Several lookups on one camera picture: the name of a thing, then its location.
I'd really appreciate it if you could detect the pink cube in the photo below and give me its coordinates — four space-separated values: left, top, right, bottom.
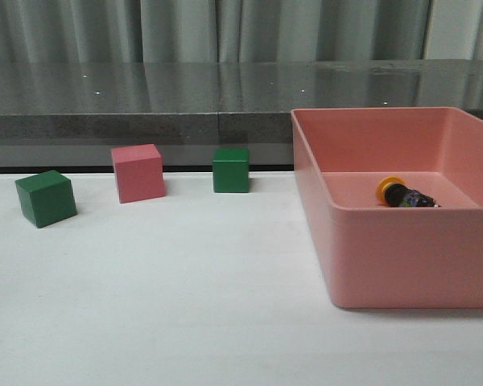
111 144 166 203

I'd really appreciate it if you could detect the right green cube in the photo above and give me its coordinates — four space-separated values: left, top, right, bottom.
213 148 250 193

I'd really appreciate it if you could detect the yellow push button switch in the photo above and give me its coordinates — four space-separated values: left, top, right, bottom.
376 175 440 207

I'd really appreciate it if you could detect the green cube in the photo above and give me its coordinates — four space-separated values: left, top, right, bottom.
213 148 250 193
14 170 77 228

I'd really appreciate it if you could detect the grey curtain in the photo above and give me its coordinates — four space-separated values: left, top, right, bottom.
0 1 483 63

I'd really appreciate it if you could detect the left green cube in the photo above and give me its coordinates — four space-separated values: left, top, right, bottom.
14 170 77 228

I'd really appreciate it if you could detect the pink plastic bin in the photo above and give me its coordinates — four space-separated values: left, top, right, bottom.
291 107 483 308

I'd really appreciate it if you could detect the grey stone counter slab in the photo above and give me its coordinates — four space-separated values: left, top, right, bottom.
0 60 483 170

